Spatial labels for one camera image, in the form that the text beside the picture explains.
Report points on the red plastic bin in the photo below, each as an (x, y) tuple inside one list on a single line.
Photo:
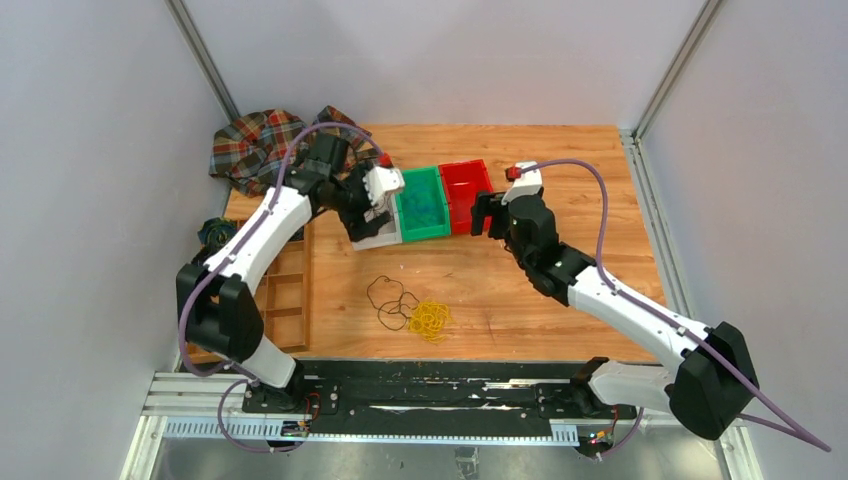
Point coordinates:
[(462, 181)]

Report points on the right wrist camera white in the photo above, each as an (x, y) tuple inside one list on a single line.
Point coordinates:
[(524, 178)]

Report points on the green plastic bin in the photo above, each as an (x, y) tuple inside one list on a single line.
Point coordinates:
[(422, 206)]

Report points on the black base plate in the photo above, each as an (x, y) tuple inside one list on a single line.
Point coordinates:
[(421, 398)]

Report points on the wooden divided tray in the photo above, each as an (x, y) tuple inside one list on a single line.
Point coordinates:
[(284, 293)]

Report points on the white plastic bin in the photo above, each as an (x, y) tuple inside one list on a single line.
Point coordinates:
[(388, 234)]

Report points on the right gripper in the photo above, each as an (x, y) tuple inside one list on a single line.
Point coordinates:
[(487, 204)]

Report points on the aluminium front rail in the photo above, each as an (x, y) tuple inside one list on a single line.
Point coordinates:
[(196, 428)]

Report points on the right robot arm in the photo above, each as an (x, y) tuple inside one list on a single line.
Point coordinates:
[(704, 375)]

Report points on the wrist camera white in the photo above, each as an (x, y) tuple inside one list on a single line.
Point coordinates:
[(382, 182), (524, 178)]

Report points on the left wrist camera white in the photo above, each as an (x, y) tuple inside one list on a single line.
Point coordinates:
[(382, 182)]

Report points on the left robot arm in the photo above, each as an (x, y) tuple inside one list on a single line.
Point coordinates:
[(216, 305)]

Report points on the plaid cloth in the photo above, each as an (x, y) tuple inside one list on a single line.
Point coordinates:
[(248, 153)]

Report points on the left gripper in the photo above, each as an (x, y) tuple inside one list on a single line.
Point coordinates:
[(356, 224)]

